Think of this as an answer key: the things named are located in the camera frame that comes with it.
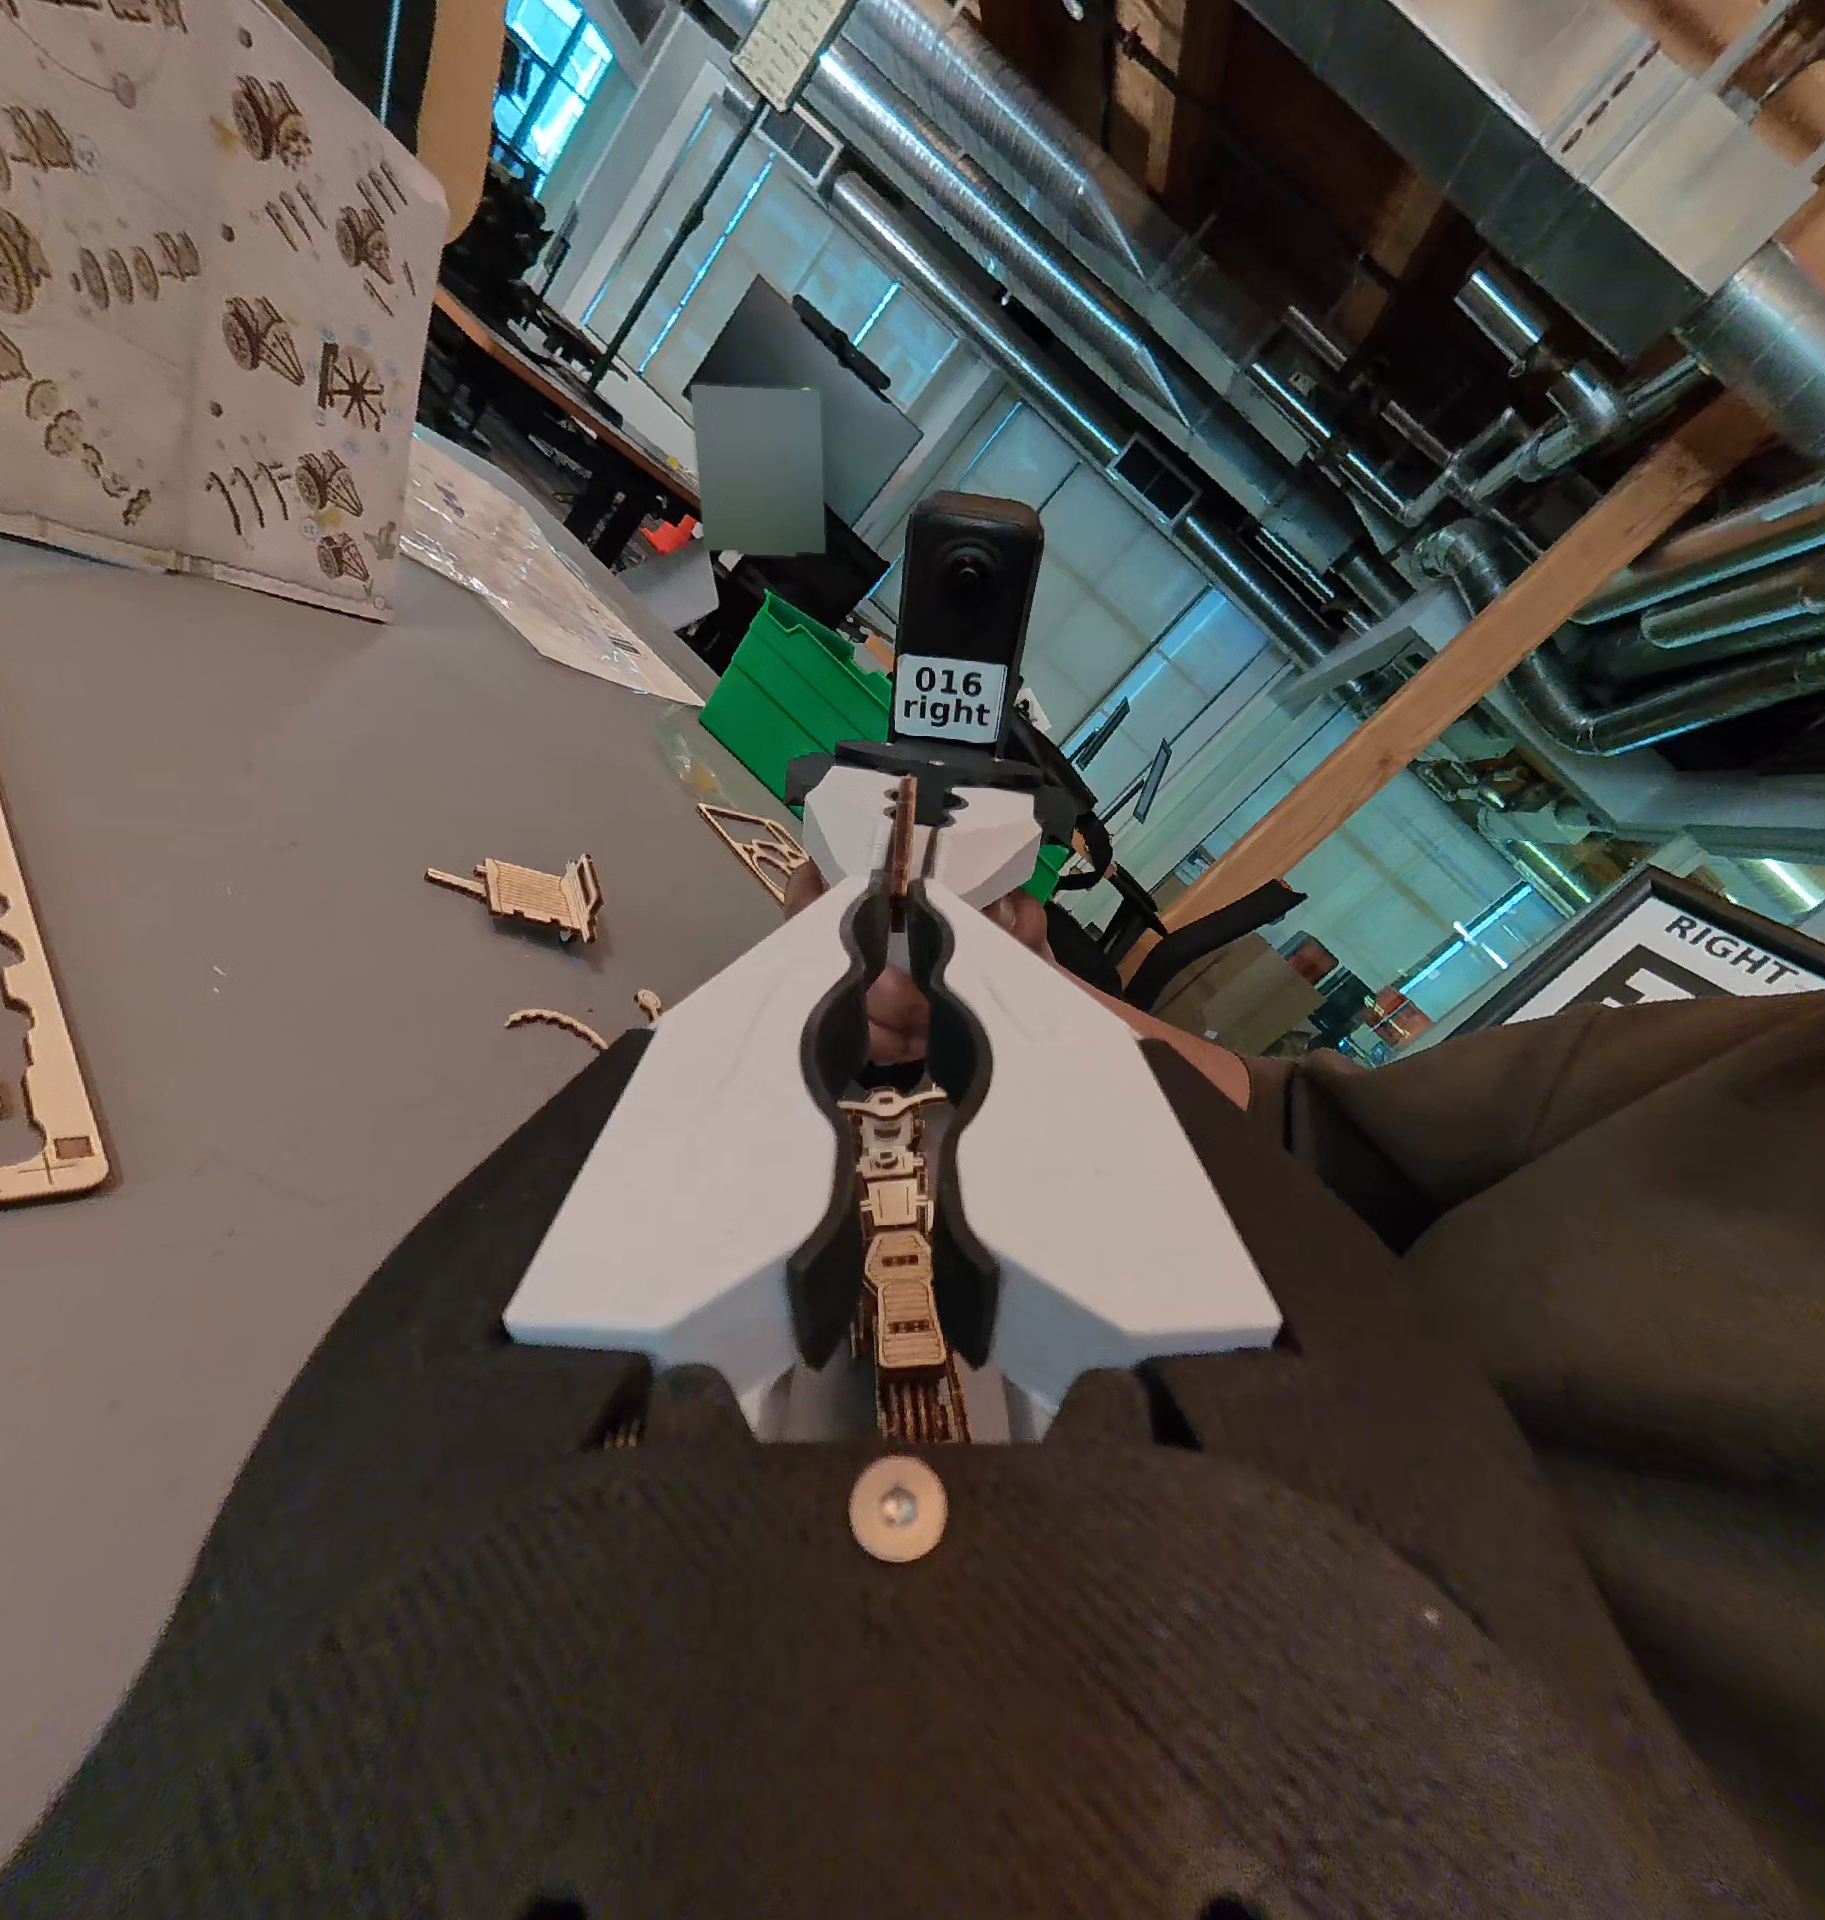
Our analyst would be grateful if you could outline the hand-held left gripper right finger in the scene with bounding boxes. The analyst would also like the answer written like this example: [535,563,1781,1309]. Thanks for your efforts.
[908,883,1290,1446]

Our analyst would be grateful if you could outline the wooden sheet with wheel parts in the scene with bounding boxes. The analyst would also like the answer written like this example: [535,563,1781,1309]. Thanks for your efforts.
[0,637,114,1220]

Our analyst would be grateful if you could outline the background black screen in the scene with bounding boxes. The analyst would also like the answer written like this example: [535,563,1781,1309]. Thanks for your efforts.
[686,275,930,537]

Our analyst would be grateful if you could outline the green plastic bin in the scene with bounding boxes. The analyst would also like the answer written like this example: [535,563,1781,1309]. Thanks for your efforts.
[697,590,1071,891]

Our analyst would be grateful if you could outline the cardboard boxes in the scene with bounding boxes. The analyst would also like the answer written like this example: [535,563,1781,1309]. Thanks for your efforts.
[1152,934,1403,1070]

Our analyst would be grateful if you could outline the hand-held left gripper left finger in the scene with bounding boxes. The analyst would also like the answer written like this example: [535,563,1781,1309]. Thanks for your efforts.
[501,880,893,1442]

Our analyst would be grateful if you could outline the partly built wooden model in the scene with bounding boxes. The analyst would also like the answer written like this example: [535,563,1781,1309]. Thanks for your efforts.
[838,1083,977,1450]

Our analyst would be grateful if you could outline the silver ventilation ducts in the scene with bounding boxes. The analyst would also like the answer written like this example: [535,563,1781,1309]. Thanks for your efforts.
[703,0,1825,789]

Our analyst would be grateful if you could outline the white instruction booklet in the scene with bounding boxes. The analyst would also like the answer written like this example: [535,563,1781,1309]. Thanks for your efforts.
[0,0,452,627]

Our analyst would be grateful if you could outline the black chair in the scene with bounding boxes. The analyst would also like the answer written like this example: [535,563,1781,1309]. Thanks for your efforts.
[1039,750,1312,1000]

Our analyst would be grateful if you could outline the framed black-white marker poster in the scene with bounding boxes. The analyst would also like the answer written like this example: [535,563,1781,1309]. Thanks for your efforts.
[1453,868,1825,1038]

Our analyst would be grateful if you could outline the brown board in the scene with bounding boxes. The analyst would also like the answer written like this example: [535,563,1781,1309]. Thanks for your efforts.
[415,0,513,249]

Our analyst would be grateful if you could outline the hanging white sign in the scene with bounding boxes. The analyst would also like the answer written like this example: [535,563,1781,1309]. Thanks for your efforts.
[733,0,855,108]

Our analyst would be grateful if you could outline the emptied wooden sheet frame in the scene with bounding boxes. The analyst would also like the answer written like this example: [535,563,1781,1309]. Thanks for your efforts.
[697,799,821,906]

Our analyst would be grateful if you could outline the clear sleeve with paper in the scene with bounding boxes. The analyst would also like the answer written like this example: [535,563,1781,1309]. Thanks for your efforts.
[400,432,708,710]

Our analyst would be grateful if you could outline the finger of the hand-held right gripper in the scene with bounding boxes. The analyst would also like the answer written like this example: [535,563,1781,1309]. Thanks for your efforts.
[804,765,906,887]
[917,778,1045,913]

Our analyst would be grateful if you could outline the small ribbed wooden model part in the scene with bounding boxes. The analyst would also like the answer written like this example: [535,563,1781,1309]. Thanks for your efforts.
[426,851,607,947]

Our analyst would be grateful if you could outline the small brown wooden piece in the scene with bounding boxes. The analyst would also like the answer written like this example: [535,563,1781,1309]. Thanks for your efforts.
[876,776,923,940]

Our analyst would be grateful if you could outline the person's right hand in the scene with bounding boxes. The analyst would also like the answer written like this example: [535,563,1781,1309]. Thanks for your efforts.
[857,883,1075,1073]

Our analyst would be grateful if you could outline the wooden-top table black legs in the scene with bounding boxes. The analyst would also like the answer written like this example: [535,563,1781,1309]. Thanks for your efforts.
[430,285,705,528]

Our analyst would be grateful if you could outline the person's brown clothing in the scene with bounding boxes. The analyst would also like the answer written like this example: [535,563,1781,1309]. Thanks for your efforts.
[1243,983,1825,1920]

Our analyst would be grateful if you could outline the person's right forearm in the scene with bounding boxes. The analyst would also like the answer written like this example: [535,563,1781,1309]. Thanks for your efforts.
[1137,1013,1305,1119]

